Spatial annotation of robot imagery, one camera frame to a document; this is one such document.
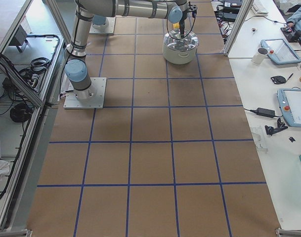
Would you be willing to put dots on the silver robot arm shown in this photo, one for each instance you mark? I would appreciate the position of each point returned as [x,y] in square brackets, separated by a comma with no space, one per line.
[99,22]
[101,15]

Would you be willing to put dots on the black power adapter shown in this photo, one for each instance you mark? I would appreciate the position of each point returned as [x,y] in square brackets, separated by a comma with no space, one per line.
[265,112]

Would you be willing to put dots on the person in blue sleeve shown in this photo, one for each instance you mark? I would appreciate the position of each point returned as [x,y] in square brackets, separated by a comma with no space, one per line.
[294,23]

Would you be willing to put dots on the white keyboard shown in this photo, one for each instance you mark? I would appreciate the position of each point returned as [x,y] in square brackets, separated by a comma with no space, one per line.
[258,9]

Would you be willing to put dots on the black round disc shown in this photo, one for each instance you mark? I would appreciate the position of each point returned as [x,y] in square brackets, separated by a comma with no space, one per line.
[278,80]

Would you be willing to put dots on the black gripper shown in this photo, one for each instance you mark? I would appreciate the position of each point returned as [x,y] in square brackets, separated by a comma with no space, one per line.
[182,25]

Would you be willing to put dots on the clear acrylic holder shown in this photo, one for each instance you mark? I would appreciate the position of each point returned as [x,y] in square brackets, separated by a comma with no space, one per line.
[259,139]

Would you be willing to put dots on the white paper cup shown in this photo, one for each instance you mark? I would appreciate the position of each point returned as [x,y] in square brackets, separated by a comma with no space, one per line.
[259,56]

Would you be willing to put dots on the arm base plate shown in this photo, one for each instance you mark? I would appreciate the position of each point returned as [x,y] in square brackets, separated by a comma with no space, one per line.
[91,98]
[105,31]

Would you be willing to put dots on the teach pendant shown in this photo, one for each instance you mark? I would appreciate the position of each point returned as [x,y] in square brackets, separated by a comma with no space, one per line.
[280,52]
[290,104]

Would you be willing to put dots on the black power brick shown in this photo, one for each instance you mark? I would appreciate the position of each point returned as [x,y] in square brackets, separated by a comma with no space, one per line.
[229,17]

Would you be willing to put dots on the pale green cooking pot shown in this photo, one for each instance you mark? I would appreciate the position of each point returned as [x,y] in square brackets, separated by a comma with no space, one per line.
[177,57]

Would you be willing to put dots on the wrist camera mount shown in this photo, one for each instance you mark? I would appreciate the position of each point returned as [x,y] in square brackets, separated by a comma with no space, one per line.
[192,8]

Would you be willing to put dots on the glass pot lid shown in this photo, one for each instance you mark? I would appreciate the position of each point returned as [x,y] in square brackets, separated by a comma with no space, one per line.
[174,41]

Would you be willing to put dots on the aluminium frame post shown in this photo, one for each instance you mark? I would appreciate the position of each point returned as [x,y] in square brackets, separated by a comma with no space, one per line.
[245,8]

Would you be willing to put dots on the lower teach pendant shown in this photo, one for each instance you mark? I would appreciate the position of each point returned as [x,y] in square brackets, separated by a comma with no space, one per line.
[290,104]

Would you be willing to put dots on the upper teach pendant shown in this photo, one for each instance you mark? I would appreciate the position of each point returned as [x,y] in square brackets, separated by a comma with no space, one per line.
[280,52]

